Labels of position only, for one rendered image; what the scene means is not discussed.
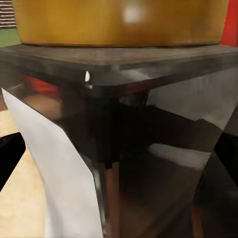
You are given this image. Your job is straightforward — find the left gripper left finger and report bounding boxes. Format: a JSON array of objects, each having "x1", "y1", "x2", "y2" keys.
[{"x1": 0, "y1": 132, "x2": 26, "y2": 191}]

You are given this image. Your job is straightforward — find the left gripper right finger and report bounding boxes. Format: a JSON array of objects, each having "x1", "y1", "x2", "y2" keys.
[{"x1": 214, "y1": 132, "x2": 238, "y2": 187}]

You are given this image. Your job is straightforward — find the bottle of coffee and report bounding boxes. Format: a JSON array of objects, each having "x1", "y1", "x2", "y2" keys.
[{"x1": 0, "y1": 0, "x2": 238, "y2": 238}]

